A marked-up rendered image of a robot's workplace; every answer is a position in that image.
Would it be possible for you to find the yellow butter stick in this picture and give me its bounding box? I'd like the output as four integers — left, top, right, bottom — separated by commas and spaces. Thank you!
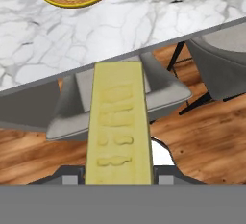
84, 61, 154, 186

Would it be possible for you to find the grey dining chair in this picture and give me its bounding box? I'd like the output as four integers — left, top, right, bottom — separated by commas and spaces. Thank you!
45, 52, 194, 142
166, 25, 246, 116

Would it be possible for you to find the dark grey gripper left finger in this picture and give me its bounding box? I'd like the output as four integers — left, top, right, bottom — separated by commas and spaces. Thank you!
28, 165, 86, 186

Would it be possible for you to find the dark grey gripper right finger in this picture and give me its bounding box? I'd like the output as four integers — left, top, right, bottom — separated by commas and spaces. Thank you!
152, 164, 206, 186

